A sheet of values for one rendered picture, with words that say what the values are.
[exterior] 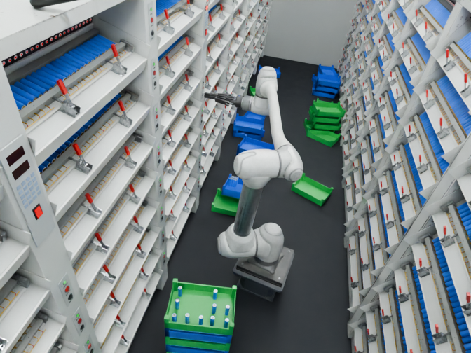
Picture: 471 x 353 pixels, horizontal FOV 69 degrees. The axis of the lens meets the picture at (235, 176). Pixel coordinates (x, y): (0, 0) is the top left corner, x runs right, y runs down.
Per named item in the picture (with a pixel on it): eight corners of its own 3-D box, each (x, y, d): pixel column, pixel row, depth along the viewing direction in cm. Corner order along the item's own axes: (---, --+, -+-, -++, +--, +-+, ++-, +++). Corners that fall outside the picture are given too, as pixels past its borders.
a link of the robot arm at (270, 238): (283, 262, 207) (291, 237, 194) (254, 264, 203) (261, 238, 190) (275, 241, 220) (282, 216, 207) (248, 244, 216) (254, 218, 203)
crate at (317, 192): (331, 194, 303) (333, 188, 298) (321, 206, 290) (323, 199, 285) (301, 178, 316) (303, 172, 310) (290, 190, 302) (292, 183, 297)
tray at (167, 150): (197, 114, 213) (202, 102, 207) (160, 174, 167) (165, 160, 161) (167, 99, 211) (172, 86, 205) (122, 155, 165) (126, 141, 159)
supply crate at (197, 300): (235, 294, 166) (237, 285, 161) (232, 335, 151) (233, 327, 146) (173, 287, 166) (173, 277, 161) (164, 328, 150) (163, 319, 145)
